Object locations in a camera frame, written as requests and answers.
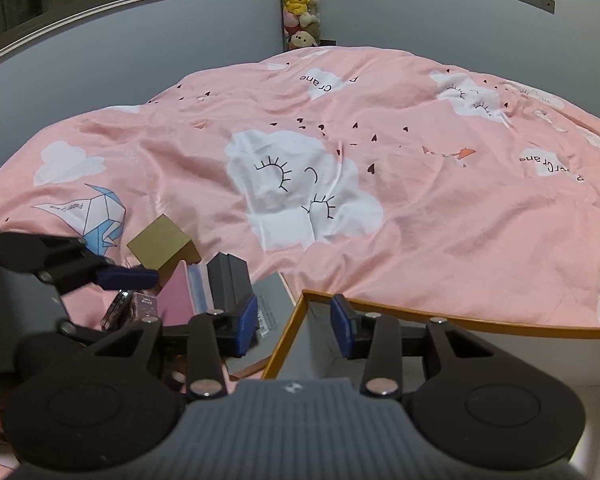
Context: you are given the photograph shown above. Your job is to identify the pink printed blanket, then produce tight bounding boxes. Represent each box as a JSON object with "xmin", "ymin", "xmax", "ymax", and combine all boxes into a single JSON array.
[{"xmin": 0, "ymin": 45, "xmax": 600, "ymax": 386}]

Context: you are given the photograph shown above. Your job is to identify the gold cube box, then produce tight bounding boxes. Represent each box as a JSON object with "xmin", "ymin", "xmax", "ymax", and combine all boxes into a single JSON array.
[{"xmin": 126, "ymin": 214, "xmax": 202, "ymax": 286}]

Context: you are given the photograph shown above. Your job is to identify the stack of plush toys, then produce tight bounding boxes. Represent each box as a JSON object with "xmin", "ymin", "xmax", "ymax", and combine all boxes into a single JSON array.
[{"xmin": 281, "ymin": 0, "xmax": 323, "ymax": 52}]

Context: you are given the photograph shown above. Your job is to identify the pink box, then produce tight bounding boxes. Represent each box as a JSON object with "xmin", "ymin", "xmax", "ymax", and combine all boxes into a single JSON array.
[{"xmin": 156, "ymin": 259, "xmax": 211, "ymax": 326}]

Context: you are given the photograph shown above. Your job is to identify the black box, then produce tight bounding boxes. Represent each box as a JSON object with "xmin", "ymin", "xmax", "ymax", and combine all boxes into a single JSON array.
[{"xmin": 206, "ymin": 252, "xmax": 256, "ymax": 313}]

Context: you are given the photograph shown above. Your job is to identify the grey flat box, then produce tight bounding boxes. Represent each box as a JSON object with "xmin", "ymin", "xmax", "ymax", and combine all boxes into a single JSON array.
[{"xmin": 227, "ymin": 271, "xmax": 301, "ymax": 378}]

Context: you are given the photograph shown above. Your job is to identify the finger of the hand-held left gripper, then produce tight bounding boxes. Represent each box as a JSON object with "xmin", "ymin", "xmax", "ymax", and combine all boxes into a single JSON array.
[
  {"xmin": 55, "ymin": 317, "xmax": 108, "ymax": 348},
  {"xmin": 0, "ymin": 231, "xmax": 161, "ymax": 295}
]

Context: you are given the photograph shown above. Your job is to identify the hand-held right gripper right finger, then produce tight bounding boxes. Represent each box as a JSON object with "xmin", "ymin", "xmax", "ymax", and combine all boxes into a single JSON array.
[{"xmin": 330, "ymin": 294, "xmax": 498, "ymax": 401}]

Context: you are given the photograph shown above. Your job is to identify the orange cardboard box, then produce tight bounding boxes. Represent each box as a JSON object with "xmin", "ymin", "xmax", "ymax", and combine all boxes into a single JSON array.
[{"xmin": 261, "ymin": 289, "xmax": 600, "ymax": 480}]

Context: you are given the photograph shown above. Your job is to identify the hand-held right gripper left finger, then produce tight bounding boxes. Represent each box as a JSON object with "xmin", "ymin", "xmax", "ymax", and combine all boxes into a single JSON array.
[{"xmin": 87, "ymin": 294, "xmax": 260, "ymax": 401}]

